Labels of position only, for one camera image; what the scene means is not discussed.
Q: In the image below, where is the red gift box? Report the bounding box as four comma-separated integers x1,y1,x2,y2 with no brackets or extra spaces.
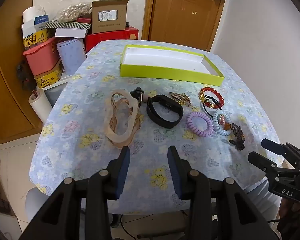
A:
84,26,140,54

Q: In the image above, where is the white flat box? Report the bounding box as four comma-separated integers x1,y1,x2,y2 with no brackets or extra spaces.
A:
55,28,89,38

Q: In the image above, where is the dark cloth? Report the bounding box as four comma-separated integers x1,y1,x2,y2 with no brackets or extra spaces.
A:
17,60,37,90

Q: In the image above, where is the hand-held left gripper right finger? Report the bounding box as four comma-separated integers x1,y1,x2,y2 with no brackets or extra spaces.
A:
167,145,278,240

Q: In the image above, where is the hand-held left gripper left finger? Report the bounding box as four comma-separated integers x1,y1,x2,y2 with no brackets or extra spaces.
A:
19,146,131,240

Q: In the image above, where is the open cardboard box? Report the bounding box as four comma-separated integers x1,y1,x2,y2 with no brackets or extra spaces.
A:
91,0,129,34

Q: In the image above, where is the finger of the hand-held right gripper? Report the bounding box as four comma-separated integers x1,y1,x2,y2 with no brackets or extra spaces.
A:
261,138,300,165
247,152,300,180

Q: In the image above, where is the red bead bracelet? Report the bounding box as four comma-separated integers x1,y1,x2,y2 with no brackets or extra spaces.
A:
199,86,225,110

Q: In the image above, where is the person's right hand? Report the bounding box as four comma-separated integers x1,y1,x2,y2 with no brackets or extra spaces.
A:
277,200,300,230

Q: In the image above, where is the clear bag of nuts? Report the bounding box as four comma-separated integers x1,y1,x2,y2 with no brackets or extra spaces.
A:
55,2,92,23

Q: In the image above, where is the black pink hair tie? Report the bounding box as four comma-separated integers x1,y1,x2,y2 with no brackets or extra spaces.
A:
130,86,150,108

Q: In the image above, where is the pink plastic basket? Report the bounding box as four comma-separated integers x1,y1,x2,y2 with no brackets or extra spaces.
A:
23,37,62,76

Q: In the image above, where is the large white paper roll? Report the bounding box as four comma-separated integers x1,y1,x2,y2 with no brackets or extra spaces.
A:
22,6,47,23

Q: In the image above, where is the white storage cabinet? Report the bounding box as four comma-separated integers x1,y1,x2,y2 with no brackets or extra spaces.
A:
37,74,73,107

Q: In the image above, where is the blue spiral hair tie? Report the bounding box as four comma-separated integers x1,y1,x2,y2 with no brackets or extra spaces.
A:
212,110,232,136

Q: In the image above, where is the purple spiral hair tie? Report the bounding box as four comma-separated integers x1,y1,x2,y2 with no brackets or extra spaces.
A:
186,111,214,137

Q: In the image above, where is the yellow printed box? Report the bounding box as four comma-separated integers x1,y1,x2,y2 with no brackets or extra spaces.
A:
23,28,55,50

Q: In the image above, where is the lime green shallow box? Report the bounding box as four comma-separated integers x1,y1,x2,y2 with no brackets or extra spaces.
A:
119,44,225,87

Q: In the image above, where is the round yellow box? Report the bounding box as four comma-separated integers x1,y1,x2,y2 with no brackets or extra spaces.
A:
34,60,64,88

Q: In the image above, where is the lavender cylindrical bin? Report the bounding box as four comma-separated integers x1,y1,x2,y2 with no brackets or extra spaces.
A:
56,39,87,75

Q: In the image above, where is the brown beaded hair tie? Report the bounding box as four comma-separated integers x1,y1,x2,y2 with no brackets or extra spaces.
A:
226,122,245,151

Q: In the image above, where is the white stool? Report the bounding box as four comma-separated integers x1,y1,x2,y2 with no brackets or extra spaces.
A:
25,187,53,223

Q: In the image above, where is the black wristband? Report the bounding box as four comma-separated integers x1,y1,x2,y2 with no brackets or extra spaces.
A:
146,95,184,129

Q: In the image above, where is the white and blue carton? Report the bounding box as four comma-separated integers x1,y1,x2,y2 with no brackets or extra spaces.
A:
22,15,50,38

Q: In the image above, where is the black elastic hair tie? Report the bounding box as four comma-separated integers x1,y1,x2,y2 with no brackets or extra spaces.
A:
202,94,224,118

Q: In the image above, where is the wooden door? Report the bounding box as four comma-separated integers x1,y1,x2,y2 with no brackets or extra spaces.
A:
142,0,225,52

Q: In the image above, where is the green striped flat box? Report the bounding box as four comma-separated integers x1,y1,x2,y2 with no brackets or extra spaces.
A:
45,21,92,30

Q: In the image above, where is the rhinestone hair clip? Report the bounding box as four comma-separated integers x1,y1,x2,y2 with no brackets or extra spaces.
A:
169,92,185,103

